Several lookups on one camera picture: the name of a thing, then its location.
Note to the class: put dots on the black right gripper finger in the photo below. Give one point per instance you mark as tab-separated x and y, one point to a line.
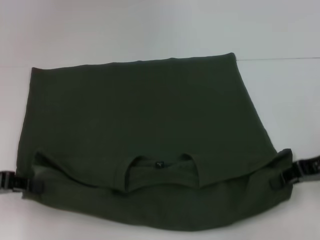
310	179
297	172

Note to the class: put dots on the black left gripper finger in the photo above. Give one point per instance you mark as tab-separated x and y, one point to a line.
8	192
17	182

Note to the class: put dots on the dark green FREE t-shirt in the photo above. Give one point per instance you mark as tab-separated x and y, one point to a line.
150	125

